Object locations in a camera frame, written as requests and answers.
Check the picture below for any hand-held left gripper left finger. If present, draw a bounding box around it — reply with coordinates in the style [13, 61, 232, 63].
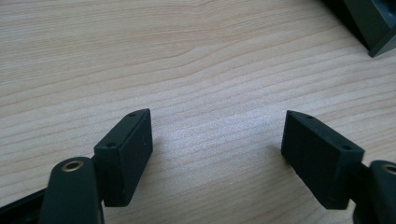
[93, 107, 154, 208]

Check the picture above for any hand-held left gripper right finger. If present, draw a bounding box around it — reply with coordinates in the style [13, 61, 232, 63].
[280, 109, 365, 210]

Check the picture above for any black box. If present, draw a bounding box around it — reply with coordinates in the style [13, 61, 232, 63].
[321, 0, 396, 59]

